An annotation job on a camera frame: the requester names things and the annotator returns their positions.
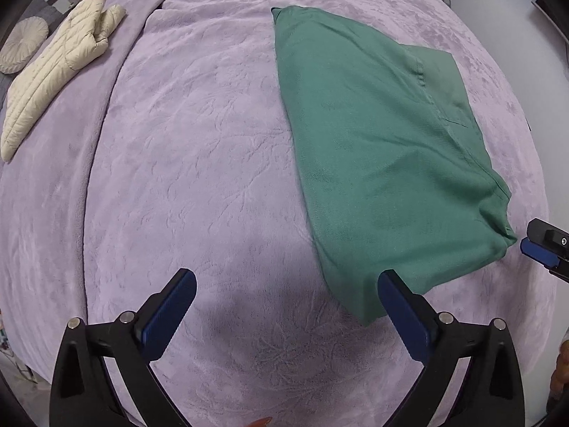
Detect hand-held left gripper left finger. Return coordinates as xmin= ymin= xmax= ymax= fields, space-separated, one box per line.
xmin=49 ymin=268 xmax=197 ymax=427

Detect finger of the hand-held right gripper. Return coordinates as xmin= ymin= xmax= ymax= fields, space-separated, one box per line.
xmin=520 ymin=237 xmax=569 ymax=284
xmin=527 ymin=218 xmax=569 ymax=256

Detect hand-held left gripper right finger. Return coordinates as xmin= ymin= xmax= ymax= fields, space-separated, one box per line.
xmin=377 ymin=269 xmax=526 ymax=427

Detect green garment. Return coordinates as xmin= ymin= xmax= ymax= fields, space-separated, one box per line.
xmin=271 ymin=5 xmax=518 ymax=327

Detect purple plush blanket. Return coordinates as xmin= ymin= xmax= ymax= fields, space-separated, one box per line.
xmin=0 ymin=0 xmax=562 ymax=427

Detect beige puffer jacket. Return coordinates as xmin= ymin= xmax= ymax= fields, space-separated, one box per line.
xmin=0 ymin=0 xmax=127 ymax=163

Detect round grey cushion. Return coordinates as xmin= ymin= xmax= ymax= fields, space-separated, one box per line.
xmin=0 ymin=16 xmax=49 ymax=74

